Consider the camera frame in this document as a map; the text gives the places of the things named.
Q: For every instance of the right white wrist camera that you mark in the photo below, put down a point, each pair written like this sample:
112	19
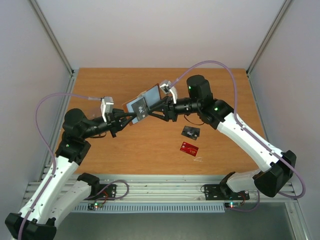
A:
167	88

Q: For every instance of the circuit board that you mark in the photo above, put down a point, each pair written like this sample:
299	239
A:
96	206
232	205

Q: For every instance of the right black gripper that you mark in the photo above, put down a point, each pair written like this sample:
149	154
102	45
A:
171	109

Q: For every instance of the grey slotted cable duct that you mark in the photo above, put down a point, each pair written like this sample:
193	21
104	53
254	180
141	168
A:
135	208

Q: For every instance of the left circuit board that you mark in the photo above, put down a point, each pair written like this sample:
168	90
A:
96	206

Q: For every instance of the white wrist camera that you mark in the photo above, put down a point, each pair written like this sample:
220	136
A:
167	88
106	107

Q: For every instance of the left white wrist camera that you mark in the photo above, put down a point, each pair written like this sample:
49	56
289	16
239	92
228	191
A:
106	107

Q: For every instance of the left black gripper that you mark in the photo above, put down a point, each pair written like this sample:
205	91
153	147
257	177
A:
114	121

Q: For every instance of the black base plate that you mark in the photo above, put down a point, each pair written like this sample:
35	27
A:
110	192
214	192

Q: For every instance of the right circuit board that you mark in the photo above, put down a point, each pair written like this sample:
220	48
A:
232	205

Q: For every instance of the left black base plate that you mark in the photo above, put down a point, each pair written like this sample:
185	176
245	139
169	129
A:
110	192

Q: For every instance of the brown leather card holder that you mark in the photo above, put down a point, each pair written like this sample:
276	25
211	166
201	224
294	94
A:
151	95

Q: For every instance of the left aluminium corner post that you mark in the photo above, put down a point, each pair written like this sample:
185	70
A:
49	32

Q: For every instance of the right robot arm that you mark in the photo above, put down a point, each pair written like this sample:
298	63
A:
275	167

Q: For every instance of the right aluminium corner post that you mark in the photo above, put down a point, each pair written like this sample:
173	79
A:
269	35

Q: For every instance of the aluminium corner post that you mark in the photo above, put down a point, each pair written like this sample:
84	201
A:
269	35
49	32

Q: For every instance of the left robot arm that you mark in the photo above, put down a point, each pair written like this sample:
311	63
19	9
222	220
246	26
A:
43	213

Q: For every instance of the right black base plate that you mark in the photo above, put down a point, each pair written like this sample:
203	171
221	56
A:
214	192

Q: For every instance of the red VIP card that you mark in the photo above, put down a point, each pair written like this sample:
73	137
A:
189	149

